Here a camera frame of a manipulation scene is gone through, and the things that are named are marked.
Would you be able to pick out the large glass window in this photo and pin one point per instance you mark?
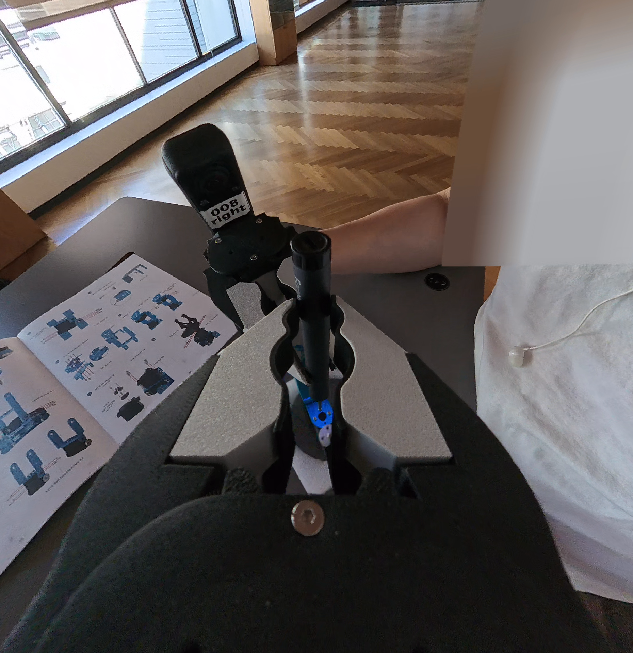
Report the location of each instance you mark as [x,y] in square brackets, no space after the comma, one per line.
[92,61]

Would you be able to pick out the dark grey desk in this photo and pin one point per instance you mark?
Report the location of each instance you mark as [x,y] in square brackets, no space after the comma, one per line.
[158,229]

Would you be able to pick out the silver round servo horn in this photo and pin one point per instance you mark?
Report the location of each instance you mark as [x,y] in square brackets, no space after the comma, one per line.
[325,437]

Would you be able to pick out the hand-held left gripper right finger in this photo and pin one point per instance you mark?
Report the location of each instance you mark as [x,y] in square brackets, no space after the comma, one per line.
[393,408]

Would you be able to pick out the brown cardboard box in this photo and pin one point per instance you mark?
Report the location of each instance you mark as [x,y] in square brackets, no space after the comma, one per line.
[13,234]

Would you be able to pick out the black electric screwdriver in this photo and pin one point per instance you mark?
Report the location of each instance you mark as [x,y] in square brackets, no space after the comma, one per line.
[311,306]

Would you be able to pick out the light wooden pillar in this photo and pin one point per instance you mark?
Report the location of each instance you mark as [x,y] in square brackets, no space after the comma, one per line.
[273,30]

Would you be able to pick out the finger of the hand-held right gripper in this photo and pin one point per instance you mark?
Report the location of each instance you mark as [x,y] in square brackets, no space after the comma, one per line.
[285,285]
[247,303]

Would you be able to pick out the white foam sheet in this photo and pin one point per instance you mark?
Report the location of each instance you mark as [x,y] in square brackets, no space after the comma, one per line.
[309,477]

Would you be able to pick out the assembly instruction booklet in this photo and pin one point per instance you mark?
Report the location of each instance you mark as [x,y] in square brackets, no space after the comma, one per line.
[92,367]

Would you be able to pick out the blue metal servo bracket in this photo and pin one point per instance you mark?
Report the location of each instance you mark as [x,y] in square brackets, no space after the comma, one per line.
[316,414]

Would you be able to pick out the round black desk grommet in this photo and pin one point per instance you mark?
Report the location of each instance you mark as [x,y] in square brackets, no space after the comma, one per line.
[436,281]

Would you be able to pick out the person in white shirt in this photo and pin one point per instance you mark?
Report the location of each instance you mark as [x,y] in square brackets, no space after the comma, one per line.
[577,459]

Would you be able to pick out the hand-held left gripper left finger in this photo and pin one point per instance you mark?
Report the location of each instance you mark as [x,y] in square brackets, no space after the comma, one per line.
[224,408]

